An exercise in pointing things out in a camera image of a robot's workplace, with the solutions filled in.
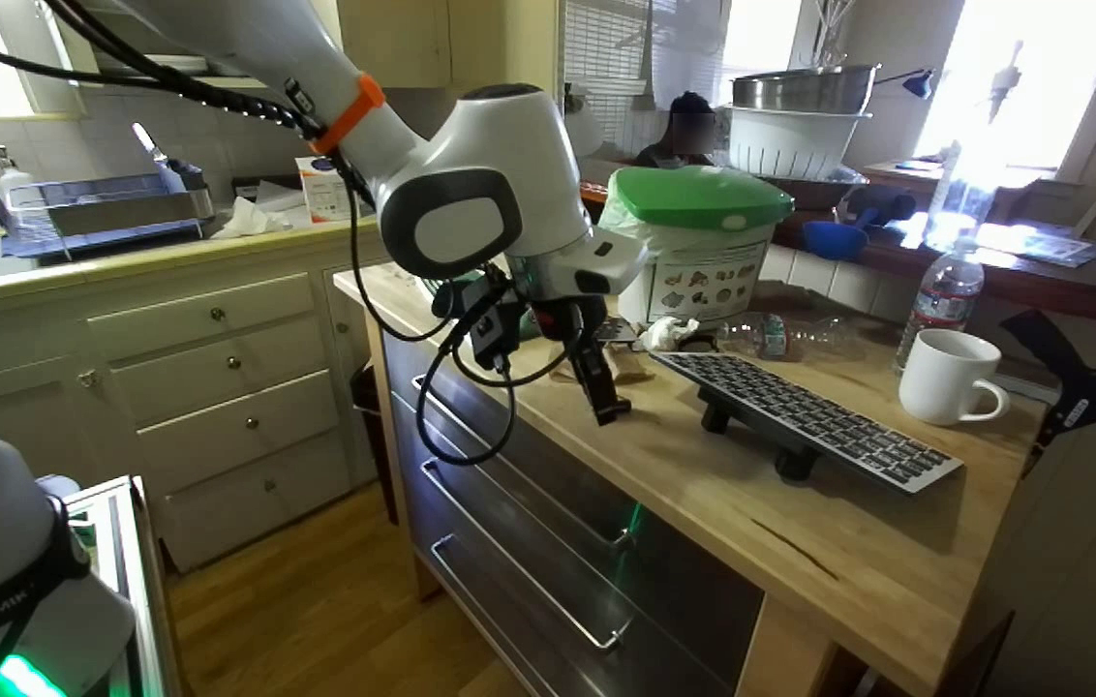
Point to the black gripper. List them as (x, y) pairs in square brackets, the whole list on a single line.
[(570, 319)]

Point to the white computer mouse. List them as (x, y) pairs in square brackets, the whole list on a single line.
[(669, 332)]

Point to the clear plastic bottle lying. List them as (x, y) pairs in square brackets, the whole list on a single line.
[(774, 334)]

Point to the steel table drawer unit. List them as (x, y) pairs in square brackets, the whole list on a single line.
[(534, 542)]

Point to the white bin with green lid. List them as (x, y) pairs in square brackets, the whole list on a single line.
[(702, 199)]

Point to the slim silver black keyboard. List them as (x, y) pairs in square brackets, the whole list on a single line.
[(820, 421)]

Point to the person in dark cap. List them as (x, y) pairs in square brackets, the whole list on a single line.
[(684, 130)]

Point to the blue bowl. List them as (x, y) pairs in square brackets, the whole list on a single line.
[(836, 237)]

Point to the white plastic basket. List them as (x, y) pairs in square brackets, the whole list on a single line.
[(796, 139)]

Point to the large metal pot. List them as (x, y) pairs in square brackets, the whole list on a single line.
[(804, 86)]

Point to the white ceramic mug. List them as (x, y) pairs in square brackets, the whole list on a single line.
[(946, 373)]

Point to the clear upright water bottle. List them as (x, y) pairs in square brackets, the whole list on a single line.
[(950, 290)]

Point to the white crumpled plastic bag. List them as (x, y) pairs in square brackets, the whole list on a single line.
[(256, 213)]

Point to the cream cabinet with drawers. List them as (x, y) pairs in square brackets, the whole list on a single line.
[(212, 387)]

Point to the blue white papers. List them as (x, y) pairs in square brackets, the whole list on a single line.
[(997, 240)]

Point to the dark blue dish rack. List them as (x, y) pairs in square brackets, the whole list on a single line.
[(108, 205)]

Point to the clear soap dispenser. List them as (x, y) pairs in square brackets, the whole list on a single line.
[(15, 190)]

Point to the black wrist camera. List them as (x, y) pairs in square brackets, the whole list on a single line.
[(490, 321)]

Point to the black camera stand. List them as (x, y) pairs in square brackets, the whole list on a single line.
[(1074, 382)]

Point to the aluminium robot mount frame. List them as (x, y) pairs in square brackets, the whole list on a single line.
[(121, 566)]

